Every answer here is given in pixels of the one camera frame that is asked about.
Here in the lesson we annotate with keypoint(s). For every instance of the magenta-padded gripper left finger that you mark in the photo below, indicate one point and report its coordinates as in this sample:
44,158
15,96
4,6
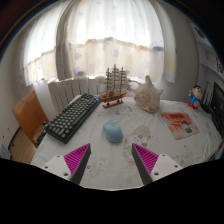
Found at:
77,158

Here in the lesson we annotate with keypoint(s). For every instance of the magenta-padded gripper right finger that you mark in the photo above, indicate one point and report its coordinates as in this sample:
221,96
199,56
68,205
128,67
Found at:
146,158

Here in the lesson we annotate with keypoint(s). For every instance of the light blue computer mouse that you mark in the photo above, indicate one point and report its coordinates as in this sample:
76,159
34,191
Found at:
113,132

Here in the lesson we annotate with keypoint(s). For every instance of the red printed mouse pad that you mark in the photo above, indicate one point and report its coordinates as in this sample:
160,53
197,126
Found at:
180,125

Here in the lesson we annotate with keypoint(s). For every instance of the white printed tablecloth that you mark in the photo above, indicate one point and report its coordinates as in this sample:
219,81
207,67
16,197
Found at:
110,160

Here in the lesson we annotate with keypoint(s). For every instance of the dark mechanical keyboard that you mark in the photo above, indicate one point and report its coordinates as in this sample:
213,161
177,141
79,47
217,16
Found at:
71,118

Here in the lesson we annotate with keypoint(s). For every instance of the large white conch shell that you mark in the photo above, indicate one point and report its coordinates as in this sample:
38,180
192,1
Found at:
147,96

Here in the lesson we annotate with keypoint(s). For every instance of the wooden chair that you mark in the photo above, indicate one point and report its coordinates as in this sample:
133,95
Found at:
28,115

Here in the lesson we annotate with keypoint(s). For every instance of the white radiator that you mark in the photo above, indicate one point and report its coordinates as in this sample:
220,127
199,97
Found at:
65,91

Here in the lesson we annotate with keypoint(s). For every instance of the wooden model sailing ship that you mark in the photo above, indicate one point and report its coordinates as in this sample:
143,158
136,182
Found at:
114,95

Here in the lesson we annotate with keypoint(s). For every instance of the cartoon boy figurine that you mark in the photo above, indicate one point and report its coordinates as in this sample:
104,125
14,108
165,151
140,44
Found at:
195,98

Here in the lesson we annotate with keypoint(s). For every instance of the white radiator pipe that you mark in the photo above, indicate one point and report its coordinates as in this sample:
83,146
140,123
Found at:
135,81

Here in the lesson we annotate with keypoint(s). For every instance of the black router with antennas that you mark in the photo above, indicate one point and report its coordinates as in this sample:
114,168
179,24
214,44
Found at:
207,98

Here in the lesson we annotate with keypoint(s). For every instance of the black monitor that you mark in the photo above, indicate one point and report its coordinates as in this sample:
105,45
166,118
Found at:
218,103

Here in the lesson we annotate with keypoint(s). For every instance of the white star-print curtain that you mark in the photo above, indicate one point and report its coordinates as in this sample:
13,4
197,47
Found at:
110,36

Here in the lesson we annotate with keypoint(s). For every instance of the white wall shelf unit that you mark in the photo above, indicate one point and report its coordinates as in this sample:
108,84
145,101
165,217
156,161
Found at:
210,53

